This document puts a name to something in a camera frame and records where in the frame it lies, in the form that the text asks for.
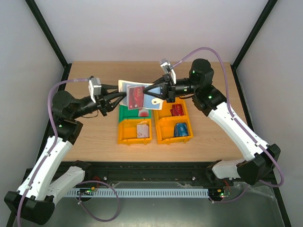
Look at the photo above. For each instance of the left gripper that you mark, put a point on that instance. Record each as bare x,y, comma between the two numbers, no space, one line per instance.
103,103

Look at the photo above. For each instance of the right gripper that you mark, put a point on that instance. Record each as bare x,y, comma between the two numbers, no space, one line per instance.
169,90

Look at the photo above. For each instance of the red VIP card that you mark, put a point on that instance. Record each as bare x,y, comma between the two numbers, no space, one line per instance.
135,97

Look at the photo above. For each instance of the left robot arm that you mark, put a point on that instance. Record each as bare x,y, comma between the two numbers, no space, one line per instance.
36,198

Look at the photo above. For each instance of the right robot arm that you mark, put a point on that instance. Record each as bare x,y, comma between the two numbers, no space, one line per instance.
259,158

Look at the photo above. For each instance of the red white card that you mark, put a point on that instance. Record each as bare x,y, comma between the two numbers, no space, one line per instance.
143,113

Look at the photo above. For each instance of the blue card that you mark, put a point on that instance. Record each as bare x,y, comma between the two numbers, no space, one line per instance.
181,130

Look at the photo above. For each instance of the green bin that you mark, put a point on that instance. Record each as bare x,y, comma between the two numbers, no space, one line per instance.
126,114

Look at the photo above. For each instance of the yellow bin middle right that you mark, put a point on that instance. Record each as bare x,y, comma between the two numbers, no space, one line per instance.
166,107

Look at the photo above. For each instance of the yellow bin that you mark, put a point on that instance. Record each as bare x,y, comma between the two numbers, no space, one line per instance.
127,131
166,107
165,130

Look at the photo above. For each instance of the yellow bin front left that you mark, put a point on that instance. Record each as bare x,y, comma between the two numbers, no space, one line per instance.
127,131

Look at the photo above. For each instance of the yellow bin front right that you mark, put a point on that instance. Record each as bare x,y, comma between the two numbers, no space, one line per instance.
165,130

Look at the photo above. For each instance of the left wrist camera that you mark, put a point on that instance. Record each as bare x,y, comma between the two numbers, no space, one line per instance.
94,88

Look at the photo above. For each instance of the black aluminium frame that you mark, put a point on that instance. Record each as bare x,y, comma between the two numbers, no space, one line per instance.
155,170

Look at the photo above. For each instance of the grey cable duct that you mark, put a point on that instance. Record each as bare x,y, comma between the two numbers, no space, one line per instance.
138,193

